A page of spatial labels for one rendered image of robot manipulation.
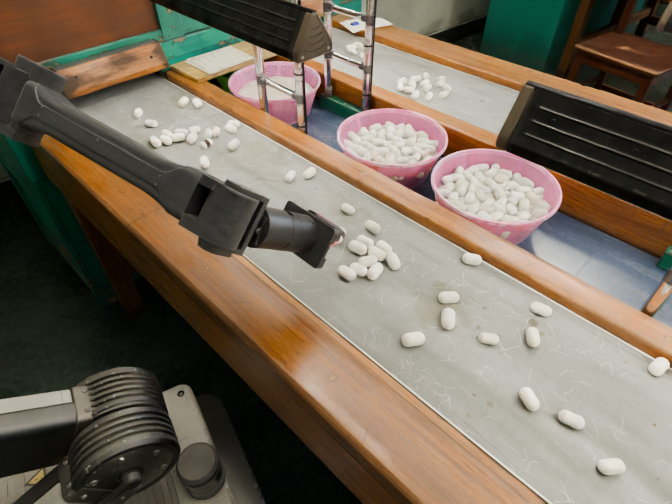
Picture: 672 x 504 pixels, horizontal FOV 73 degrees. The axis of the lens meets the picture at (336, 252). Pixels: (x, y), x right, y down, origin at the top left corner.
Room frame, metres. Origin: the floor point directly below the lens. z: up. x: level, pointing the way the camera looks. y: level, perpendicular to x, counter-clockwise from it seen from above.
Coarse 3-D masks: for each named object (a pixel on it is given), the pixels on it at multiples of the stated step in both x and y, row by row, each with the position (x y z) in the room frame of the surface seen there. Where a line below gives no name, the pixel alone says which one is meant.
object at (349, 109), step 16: (368, 0) 1.19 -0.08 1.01; (352, 16) 1.23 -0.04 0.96; (368, 16) 1.19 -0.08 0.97; (368, 32) 1.19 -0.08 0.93; (368, 48) 1.19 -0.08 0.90; (352, 64) 1.23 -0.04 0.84; (368, 64) 1.19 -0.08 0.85; (368, 80) 1.19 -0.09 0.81; (320, 96) 1.31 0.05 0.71; (336, 96) 1.30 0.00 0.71; (368, 96) 1.19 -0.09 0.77; (336, 112) 1.26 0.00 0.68; (352, 112) 1.22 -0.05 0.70
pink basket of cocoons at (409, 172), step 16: (368, 112) 1.10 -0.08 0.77; (384, 112) 1.10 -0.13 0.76; (400, 112) 1.10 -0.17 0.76; (416, 112) 1.09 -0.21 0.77; (352, 128) 1.05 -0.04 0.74; (368, 128) 1.08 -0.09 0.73; (416, 128) 1.07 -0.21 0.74; (432, 128) 1.04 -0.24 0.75; (368, 160) 0.87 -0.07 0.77; (432, 160) 0.87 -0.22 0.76; (400, 176) 0.86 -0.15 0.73
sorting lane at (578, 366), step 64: (128, 128) 1.06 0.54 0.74; (320, 192) 0.79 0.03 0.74; (256, 256) 0.59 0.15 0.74; (448, 256) 0.59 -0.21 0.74; (384, 320) 0.45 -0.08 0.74; (512, 320) 0.45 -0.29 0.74; (576, 320) 0.45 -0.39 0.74; (448, 384) 0.33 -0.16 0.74; (512, 384) 0.33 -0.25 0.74; (576, 384) 0.33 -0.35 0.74; (640, 384) 0.33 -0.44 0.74; (512, 448) 0.24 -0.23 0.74; (576, 448) 0.24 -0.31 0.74; (640, 448) 0.24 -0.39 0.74
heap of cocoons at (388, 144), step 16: (384, 128) 1.08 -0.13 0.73; (400, 128) 1.05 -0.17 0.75; (352, 144) 0.99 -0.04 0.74; (368, 144) 0.98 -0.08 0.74; (384, 144) 0.98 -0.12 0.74; (400, 144) 0.98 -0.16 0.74; (416, 144) 0.98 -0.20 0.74; (432, 144) 0.99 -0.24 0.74; (384, 160) 0.91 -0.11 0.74; (400, 160) 0.91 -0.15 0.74; (416, 160) 0.91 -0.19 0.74; (416, 176) 0.88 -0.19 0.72
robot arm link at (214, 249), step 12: (228, 180) 0.43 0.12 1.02; (240, 192) 0.42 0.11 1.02; (252, 192) 0.43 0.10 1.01; (264, 204) 0.44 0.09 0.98; (252, 216) 0.43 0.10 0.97; (252, 228) 0.42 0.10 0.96; (204, 240) 0.39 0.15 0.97; (216, 252) 0.38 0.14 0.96; (228, 252) 0.39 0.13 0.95; (240, 252) 0.40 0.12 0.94
